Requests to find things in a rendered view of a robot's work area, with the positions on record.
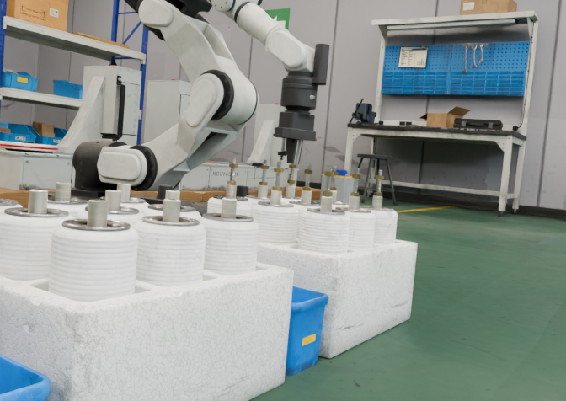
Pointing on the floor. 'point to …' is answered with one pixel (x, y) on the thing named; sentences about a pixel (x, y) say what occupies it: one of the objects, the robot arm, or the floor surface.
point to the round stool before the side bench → (376, 173)
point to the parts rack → (63, 41)
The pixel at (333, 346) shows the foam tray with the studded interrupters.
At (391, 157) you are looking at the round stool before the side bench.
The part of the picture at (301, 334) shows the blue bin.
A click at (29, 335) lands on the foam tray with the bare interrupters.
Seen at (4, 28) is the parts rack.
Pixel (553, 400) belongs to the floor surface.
